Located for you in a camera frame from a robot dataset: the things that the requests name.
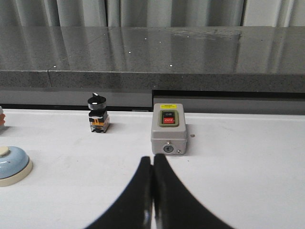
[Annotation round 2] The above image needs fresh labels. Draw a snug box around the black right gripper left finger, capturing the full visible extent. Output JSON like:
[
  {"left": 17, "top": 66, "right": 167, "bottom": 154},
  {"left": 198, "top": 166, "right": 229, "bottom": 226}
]
[{"left": 87, "top": 156, "right": 153, "bottom": 229}]

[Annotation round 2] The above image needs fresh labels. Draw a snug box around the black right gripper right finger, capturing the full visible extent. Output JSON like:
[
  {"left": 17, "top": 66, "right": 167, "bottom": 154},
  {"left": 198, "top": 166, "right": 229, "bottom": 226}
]
[{"left": 153, "top": 154, "right": 231, "bottom": 229}]

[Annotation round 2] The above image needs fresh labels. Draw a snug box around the blue desk bell cream base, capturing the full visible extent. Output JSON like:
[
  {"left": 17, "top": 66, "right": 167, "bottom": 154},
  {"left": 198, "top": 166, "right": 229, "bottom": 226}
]
[{"left": 0, "top": 146, "right": 33, "bottom": 187}]

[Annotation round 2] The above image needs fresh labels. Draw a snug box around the grey stone counter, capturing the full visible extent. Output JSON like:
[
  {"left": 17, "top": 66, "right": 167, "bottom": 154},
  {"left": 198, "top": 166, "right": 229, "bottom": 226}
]
[{"left": 0, "top": 26, "right": 305, "bottom": 115}]

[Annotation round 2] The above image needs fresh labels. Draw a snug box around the grey curtain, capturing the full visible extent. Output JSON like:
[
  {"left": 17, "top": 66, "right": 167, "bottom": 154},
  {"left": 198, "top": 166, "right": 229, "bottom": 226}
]
[{"left": 0, "top": 0, "right": 305, "bottom": 27}]

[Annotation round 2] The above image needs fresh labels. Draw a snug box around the grey on off switch box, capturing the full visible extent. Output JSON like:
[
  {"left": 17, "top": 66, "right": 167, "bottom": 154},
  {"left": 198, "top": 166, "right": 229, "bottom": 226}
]
[{"left": 151, "top": 104, "right": 187, "bottom": 156}]

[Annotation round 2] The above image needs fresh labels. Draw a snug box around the black selector switch orange body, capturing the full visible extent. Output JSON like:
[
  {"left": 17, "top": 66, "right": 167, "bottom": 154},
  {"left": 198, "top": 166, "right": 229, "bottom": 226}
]
[{"left": 88, "top": 93, "right": 110, "bottom": 133}]

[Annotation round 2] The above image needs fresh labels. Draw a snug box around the green pushbutton switch white body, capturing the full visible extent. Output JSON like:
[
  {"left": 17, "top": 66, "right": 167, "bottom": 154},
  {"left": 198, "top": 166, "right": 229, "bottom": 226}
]
[{"left": 0, "top": 106, "right": 6, "bottom": 130}]

